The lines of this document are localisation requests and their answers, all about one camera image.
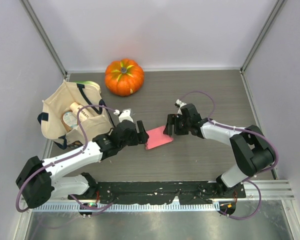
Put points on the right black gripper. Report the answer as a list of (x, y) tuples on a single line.
[(173, 119)]

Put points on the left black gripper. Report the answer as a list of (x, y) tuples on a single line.
[(140, 137)]

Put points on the pink paper box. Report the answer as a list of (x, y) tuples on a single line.
[(157, 138)]

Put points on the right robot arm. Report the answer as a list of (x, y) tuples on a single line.
[(252, 152)]

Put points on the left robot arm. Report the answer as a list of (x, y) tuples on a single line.
[(40, 179)]

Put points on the cream lotion bottle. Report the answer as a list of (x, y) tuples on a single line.
[(82, 113)]

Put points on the beige canvas tote bag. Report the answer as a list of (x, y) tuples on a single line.
[(59, 102)]

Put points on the orange pumpkin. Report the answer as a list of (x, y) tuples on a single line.
[(124, 77)]

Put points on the green white item behind bag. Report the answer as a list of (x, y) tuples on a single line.
[(90, 83)]

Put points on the round labelled tub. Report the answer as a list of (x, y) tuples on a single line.
[(69, 121)]

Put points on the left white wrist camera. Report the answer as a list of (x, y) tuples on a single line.
[(126, 115)]

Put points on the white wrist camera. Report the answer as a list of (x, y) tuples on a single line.
[(126, 115), (179, 104)]

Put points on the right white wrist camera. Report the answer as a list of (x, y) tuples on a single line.
[(179, 104)]

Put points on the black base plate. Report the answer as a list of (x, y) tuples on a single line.
[(160, 192)]

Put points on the white slotted cable duct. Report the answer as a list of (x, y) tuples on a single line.
[(116, 208)]

